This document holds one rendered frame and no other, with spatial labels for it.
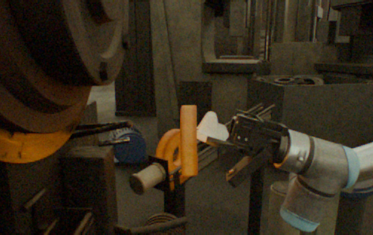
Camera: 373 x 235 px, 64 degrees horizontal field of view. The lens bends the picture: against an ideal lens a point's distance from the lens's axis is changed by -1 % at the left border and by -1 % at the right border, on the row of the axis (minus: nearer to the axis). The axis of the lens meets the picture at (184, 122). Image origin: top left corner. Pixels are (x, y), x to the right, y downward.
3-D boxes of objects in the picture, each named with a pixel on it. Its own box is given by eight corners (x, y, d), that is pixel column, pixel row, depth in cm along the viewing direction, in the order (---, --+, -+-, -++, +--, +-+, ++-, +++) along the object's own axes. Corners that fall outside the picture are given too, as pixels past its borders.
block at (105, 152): (67, 252, 69) (55, 155, 64) (79, 232, 77) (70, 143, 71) (111, 253, 69) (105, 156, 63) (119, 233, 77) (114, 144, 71)
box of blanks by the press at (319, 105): (276, 175, 246) (283, 82, 228) (237, 144, 325) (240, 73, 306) (378, 164, 268) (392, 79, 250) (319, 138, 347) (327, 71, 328)
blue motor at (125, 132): (113, 172, 253) (110, 133, 244) (108, 151, 305) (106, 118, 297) (148, 168, 262) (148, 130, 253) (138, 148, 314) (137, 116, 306)
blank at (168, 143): (169, 187, 95) (177, 190, 93) (146, 158, 85) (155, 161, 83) (192, 148, 102) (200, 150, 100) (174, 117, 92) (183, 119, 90)
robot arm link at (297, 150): (286, 164, 72) (299, 181, 62) (267, 158, 71) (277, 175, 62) (299, 129, 69) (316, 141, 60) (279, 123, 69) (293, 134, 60)
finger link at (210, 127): (191, 107, 65) (232, 118, 65) (183, 132, 66) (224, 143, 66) (191, 109, 62) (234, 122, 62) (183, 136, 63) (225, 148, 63)
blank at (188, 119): (178, 116, 57) (196, 116, 56) (182, 98, 71) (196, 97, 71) (180, 189, 61) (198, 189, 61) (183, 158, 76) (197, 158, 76)
